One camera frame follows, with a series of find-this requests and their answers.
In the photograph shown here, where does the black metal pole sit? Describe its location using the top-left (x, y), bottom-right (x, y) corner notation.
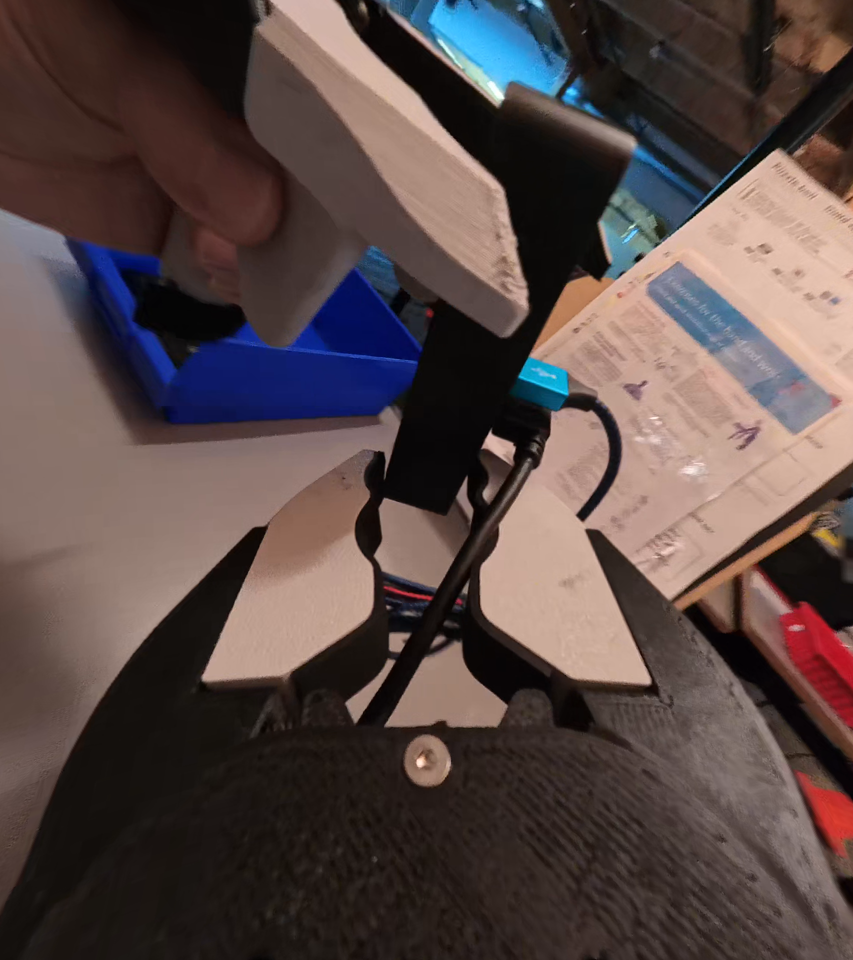
top-left (767, 22), bottom-right (853, 162)

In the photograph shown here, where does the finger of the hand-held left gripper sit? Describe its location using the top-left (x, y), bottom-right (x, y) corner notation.
top-left (245, 0), bottom-right (531, 340)

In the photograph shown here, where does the blue braided usb cable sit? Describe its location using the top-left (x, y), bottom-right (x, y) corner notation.
top-left (385, 358), bottom-right (624, 657)

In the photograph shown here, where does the red plastic bin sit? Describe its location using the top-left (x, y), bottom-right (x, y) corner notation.
top-left (779, 600), bottom-right (853, 730)

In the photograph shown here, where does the printed instruction sheet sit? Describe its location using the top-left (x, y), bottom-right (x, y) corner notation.
top-left (531, 148), bottom-right (853, 601)

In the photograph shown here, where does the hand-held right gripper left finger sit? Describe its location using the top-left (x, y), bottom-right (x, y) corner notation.
top-left (200, 448), bottom-right (390, 710)

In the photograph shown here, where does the red wire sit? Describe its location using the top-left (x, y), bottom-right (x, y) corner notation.
top-left (381, 585), bottom-right (467, 610)

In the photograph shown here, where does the person's left hand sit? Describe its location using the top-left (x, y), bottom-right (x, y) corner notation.
top-left (0, 0), bottom-right (285, 303)

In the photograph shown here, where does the black usb cable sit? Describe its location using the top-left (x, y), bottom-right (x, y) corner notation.
top-left (357, 408), bottom-right (554, 727)

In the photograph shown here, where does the red plastic piece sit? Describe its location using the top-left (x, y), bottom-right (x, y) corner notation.
top-left (794, 772), bottom-right (853, 858)

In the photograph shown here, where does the black usb hub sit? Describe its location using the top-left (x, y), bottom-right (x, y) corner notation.
top-left (383, 81), bottom-right (638, 515)

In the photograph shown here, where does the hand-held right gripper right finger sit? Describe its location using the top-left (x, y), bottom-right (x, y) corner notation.
top-left (462, 448), bottom-right (656, 706)

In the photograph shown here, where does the blue plastic bin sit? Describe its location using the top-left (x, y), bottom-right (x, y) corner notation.
top-left (66, 238), bottom-right (425, 426)

